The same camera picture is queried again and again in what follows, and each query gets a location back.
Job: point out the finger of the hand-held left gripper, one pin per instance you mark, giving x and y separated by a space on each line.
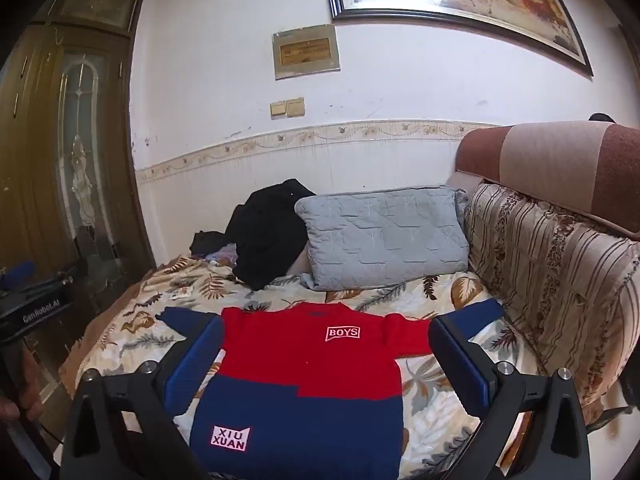
20 272

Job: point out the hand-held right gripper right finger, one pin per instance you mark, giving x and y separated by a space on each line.
460 360

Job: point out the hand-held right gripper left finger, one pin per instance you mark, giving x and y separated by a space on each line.
192 360

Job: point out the red and blue knit sweater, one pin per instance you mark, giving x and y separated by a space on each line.
310 360

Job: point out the person's left hand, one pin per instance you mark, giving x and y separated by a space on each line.
31 385

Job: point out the leaf print blanket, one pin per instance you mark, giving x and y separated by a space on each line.
425 390

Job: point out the small printed packet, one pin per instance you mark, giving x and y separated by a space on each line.
181 291

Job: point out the purple cloth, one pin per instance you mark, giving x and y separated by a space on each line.
222 255

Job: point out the small dark cloth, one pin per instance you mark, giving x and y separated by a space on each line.
206 242

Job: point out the striped floral sofa cushion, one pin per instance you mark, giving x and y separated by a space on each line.
550 280

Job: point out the wooden door with glass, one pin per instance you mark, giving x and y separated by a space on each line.
45 135

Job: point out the black jacket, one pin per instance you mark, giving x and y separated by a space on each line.
265 235

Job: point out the beige pillow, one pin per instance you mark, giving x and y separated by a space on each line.
302 262

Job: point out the grey quilted pillow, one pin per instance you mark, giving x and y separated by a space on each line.
380 235

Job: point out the brown and beige backrest cover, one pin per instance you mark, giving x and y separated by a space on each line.
550 165

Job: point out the beige light switch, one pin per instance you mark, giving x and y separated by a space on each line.
278 110
295 107

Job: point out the framed wall plaque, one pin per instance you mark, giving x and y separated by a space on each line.
306 51

